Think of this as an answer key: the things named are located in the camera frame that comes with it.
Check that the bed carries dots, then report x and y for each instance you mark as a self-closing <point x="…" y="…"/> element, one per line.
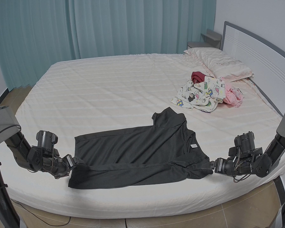
<point x="109" y="84"/>

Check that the dark red garment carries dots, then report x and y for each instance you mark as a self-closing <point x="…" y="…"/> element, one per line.
<point x="198" y="76"/>

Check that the grey bedside table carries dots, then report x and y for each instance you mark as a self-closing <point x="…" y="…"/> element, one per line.
<point x="212" y="35"/>

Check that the blue-green curtain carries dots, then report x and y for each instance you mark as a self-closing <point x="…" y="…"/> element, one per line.
<point x="109" y="20"/>

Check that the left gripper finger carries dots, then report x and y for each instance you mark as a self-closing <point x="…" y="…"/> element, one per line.
<point x="79" y="162"/>

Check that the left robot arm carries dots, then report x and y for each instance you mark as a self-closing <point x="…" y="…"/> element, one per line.
<point x="4" y="117"/>

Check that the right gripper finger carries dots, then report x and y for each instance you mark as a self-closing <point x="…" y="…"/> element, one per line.
<point x="209" y="165"/>

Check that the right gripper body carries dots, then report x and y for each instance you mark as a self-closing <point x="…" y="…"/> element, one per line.
<point x="222" y="166"/>

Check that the black T-shirt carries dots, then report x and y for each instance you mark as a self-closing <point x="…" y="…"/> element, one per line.
<point x="137" y="151"/>

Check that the white printed garment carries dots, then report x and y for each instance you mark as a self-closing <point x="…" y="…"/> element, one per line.
<point x="199" y="96"/>

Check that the pink garment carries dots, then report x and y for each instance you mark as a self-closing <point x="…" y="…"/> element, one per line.
<point x="232" y="97"/>

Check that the cream pillow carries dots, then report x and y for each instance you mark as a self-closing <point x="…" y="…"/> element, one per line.
<point x="220" y="60"/>

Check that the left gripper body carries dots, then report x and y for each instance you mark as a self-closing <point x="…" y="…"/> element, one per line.
<point x="67" y="165"/>

